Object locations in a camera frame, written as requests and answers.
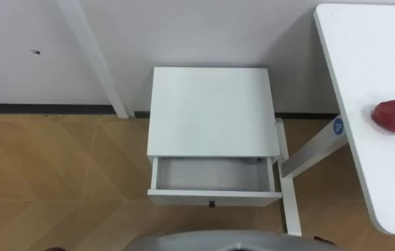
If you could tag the white desk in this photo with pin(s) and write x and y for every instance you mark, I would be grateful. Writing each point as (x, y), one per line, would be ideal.
(375, 69)

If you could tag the white cabinet drawer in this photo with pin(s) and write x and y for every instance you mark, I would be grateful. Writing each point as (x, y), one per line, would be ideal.
(214, 197)

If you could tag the white bedside cabinet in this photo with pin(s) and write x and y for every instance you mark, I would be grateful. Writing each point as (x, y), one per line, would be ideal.
(212, 111)

